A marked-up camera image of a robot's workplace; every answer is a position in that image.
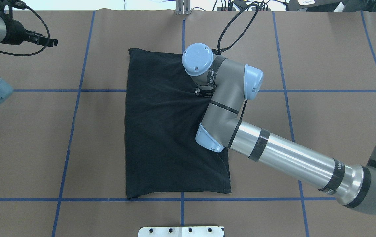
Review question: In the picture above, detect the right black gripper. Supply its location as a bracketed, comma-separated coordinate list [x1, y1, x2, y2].
[194, 87, 213, 98]

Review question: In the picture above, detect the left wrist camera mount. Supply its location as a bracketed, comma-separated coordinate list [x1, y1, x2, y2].
[0, 0, 28, 13]

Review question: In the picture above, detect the black graphic t-shirt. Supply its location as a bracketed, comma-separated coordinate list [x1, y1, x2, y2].
[125, 48, 232, 199]

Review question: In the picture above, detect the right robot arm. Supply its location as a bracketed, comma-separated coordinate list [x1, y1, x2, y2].
[182, 43, 376, 215]

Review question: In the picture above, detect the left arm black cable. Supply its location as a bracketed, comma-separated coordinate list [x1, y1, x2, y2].
[0, 5, 50, 56]

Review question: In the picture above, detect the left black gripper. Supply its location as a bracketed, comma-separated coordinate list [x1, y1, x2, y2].
[5, 20, 58, 46]

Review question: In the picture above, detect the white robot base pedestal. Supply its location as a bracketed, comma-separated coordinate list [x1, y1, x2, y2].
[138, 226, 225, 237]

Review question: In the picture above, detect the aluminium frame post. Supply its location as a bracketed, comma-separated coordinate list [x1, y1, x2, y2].
[175, 0, 192, 15]

